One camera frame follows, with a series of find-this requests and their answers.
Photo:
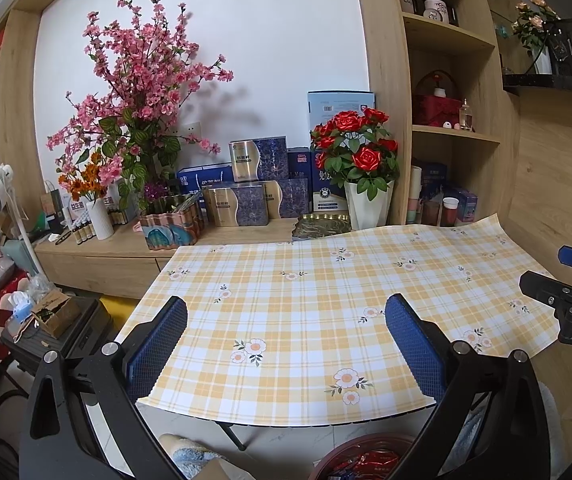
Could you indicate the white faceted vase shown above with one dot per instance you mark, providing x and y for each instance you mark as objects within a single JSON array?
[{"x": 367, "y": 205}]

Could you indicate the small brown paper bag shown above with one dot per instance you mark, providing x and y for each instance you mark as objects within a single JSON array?
[{"x": 52, "y": 202}]

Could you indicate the small dark blue box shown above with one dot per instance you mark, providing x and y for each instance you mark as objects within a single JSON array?
[{"x": 298, "y": 160}]

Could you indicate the flat blue carton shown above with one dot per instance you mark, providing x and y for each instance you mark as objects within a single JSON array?
[{"x": 205, "y": 177}]

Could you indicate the purple artificial flowers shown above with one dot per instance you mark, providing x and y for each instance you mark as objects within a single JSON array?
[{"x": 155, "y": 192}]

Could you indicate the clear perfume bottle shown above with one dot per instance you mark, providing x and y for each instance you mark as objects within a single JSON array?
[{"x": 465, "y": 115}]

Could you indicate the dark stone counter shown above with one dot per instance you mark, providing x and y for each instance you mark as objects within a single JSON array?
[{"x": 556, "y": 83}]

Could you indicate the small white vase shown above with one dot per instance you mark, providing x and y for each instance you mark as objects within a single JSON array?
[{"x": 543, "y": 59}]

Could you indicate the red cup white lid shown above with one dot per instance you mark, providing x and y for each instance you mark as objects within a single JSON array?
[{"x": 449, "y": 210}]

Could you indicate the yellow plaid flower tablecloth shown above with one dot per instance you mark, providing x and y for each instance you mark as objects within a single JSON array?
[{"x": 291, "y": 310}]

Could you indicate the blue white carton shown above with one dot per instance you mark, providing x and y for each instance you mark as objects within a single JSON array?
[{"x": 327, "y": 197}]

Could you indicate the stack of pastel paper cups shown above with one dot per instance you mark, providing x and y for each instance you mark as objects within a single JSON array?
[{"x": 415, "y": 195}]

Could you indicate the maroon waste bin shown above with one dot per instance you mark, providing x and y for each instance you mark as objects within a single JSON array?
[{"x": 326, "y": 455}]

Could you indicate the peach rose bouquet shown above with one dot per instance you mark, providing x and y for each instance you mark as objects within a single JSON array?
[{"x": 533, "y": 17}]

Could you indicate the blue face mask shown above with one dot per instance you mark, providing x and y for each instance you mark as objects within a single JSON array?
[{"x": 21, "y": 314}]

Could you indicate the black suitcase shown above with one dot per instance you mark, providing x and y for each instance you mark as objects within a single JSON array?
[{"x": 66, "y": 337}]

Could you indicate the fluffy blue slipper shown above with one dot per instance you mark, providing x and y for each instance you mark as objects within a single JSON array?
[{"x": 188, "y": 457}]

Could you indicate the white wall socket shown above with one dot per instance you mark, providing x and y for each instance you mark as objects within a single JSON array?
[{"x": 192, "y": 129}]

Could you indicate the patterned wavy tin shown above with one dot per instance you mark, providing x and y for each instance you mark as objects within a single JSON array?
[{"x": 171, "y": 224}]

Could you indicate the white ribbed vase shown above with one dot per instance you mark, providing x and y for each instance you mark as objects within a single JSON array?
[{"x": 100, "y": 217}]

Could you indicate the row of small brown bottles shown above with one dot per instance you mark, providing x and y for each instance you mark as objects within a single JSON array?
[{"x": 83, "y": 231}]

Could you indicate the pink blossom branches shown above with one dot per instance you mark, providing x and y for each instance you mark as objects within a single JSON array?
[{"x": 146, "y": 75}]

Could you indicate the blue gold gift box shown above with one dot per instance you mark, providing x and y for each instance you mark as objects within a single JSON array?
[
  {"x": 258, "y": 159},
  {"x": 236, "y": 205},
  {"x": 291, "y": 197}
]

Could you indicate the wooden shelf unit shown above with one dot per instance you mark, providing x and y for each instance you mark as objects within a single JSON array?
[{"x": 386, "y": 60}]

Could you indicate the orange artificial flowers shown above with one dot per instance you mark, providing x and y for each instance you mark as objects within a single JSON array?
[{"x": 83, "y": 185}]

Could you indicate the red rose bouquet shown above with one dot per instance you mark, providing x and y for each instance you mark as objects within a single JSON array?
[{"x": 356, "y": 152}]

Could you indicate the open cardboard box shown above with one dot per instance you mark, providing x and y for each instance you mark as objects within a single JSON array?
[{"x": 56, "y": 310}]

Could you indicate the gold tray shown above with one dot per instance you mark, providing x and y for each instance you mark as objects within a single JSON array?
[{"x": 321, "y": 224}]

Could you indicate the light blue carton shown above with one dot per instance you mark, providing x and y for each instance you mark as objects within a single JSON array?
[{"x": 341, "y": 102}]

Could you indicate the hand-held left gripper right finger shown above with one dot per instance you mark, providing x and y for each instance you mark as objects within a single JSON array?
[{"x": 413, "y": 347}]

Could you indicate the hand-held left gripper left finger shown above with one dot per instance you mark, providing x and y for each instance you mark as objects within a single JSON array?
[{"x": 158, "y": 342}]

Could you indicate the blue purple box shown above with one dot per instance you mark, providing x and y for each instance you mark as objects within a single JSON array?
[{"x": 467, "y": 204}]

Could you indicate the red gift basket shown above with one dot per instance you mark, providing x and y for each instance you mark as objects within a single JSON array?
[{"x": 436, "y": 100}]

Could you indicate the dark blue shelf box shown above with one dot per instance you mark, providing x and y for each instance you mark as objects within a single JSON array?
[{"x": 433, "y": 177}]

